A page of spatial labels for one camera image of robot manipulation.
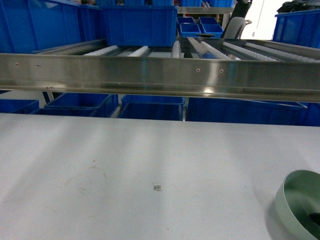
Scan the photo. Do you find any grey office chair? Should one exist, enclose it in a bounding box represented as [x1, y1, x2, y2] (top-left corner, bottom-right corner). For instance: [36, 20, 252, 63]
[221, 17, 252, 40]

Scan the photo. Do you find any small QR sticker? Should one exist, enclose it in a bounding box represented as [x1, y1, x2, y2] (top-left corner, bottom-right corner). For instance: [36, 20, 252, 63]
[153, 184, 163, 192]

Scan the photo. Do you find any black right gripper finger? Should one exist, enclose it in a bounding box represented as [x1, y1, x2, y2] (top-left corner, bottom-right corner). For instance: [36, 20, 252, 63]
[309, 212, 320, 224]

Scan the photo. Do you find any steel roller shelf rack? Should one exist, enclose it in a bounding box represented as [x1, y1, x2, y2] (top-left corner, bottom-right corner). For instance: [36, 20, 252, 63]
[0, 37, 320, 102]

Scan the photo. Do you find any large blue bin centre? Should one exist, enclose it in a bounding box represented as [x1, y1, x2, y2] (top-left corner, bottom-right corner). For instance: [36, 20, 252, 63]
[99, 5, 178, 47]

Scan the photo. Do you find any large blue bin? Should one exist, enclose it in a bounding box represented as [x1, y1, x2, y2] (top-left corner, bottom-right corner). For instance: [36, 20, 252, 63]
[99, 5, 178, 47]
[0, 0, 83, 54]

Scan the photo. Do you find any large blue bin left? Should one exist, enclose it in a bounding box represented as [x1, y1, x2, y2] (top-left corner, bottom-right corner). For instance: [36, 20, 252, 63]
[0, 0, 83, 54]

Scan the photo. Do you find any blue bin far right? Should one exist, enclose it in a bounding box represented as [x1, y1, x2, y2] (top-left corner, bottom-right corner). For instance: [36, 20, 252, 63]
[272, 9, 320, 49]

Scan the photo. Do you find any green bowl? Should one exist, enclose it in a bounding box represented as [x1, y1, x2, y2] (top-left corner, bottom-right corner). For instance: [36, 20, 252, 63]
[275, 169, 320, 240]

